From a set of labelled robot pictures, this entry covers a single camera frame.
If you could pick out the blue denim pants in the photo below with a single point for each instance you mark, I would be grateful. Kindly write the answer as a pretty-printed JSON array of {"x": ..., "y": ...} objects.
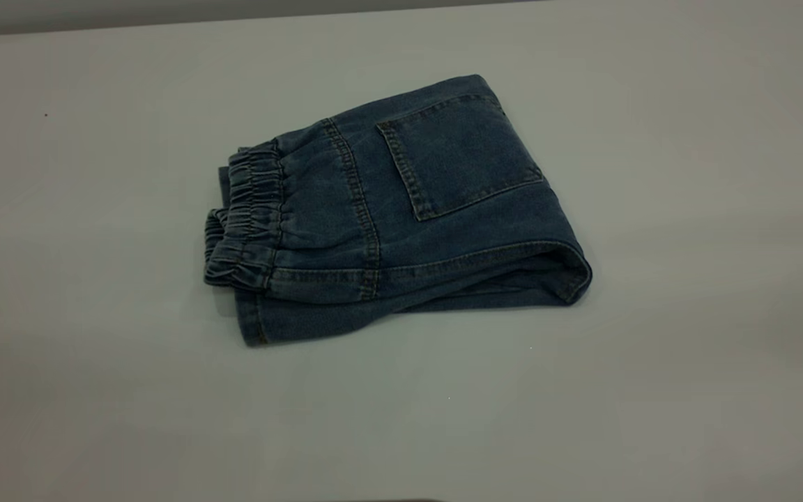
[{"x": 443, "y": 209}]

